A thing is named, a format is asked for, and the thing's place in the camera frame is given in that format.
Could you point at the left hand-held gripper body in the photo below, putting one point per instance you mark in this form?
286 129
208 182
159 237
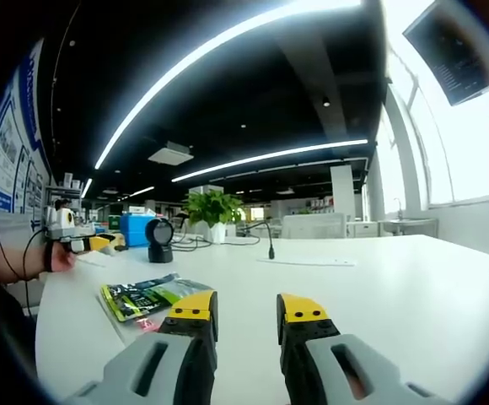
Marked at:
61 228

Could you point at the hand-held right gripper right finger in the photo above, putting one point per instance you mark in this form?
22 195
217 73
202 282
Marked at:
312 350

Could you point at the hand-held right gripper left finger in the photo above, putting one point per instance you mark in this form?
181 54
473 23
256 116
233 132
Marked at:
173 350

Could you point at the green sheet goods packet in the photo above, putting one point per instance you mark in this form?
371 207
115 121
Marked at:
152 295

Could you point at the white paper sheet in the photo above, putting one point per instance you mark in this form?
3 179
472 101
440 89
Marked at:
307 260

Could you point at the person's left hand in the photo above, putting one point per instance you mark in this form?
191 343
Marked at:
61 258

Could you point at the metal shelf rack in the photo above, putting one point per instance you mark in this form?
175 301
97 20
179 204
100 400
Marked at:
61 192

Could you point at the blue box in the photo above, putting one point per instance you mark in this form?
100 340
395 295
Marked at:
137 230

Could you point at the black barcode scanner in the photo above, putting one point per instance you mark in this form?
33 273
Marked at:
160 242

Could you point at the white table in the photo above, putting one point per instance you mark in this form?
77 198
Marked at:
354 287

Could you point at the green potted plant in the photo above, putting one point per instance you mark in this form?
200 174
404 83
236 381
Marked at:
213 213

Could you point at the black gooseneck microphone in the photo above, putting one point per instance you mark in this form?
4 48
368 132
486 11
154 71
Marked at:
265 236

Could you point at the steel sink with faucet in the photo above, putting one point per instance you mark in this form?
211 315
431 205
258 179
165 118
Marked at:
404 221

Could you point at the hanging dark monitor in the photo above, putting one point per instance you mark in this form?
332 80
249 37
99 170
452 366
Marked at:
455 50

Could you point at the blue white wall poster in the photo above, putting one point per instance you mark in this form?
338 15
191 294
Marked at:
14 156

